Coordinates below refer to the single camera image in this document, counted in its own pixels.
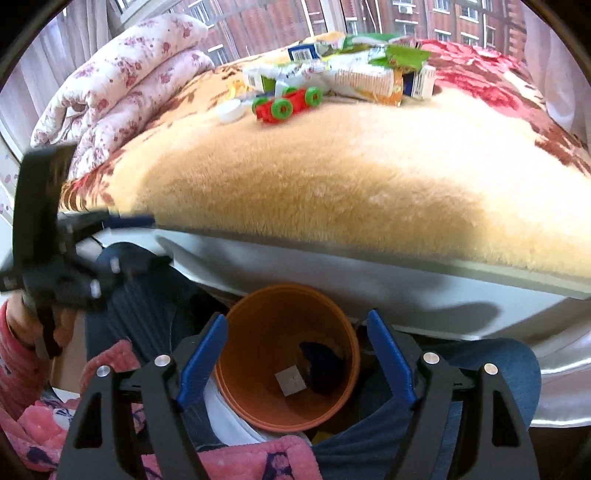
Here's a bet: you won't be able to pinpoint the left sheer curtain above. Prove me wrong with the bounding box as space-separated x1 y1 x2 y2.
1 0 111 156

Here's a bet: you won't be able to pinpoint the blue white medicine box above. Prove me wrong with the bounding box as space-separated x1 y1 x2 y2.
403 65 436 100

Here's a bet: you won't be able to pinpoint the blue barcode carton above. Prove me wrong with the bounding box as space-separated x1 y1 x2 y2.
287 43 321 62

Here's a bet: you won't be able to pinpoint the white bottle cap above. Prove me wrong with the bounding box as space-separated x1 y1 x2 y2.
216 98 245 124

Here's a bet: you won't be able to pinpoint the person's left hand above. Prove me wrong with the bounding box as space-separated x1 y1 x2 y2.
5 292 77 349

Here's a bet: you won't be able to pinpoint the folded floral white quilt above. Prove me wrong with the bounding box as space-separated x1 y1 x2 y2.
30 13 214 180

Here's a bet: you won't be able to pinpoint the small grey white box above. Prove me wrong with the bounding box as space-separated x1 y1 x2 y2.
274 365 307 397

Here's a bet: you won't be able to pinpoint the white orange snack bag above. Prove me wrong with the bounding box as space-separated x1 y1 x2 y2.
276 62 406 107

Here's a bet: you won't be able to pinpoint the sheer curtain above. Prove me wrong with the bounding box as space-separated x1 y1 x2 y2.
522 3 591 150
1 0 111 156

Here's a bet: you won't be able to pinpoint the orange plastic trash bin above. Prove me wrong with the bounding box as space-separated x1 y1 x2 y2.
214 283 361 433

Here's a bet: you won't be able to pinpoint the right sheer curtain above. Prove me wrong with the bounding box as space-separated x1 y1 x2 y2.
522 3 591 150

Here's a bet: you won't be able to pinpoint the pink fleece robe hem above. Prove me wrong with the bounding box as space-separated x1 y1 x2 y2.
133 433 325 480

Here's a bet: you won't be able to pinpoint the floral plush blanket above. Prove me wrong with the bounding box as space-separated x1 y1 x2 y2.
61 40 590 278

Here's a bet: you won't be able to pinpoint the pink fleece left sleeve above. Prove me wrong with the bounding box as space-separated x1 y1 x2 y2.
0 299 144 471

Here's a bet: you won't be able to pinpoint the blue jeans legs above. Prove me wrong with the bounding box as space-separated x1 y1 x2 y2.
58 243 541 479

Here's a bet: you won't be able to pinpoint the red green toy car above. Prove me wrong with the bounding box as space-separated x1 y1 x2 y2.
252 87 324 124

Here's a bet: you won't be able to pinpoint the blue knitted cloth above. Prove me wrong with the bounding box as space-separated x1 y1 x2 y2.
300 341 349 396

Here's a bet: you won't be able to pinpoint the green foil wrapper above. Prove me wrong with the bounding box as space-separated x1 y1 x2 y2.
339 33 431 73

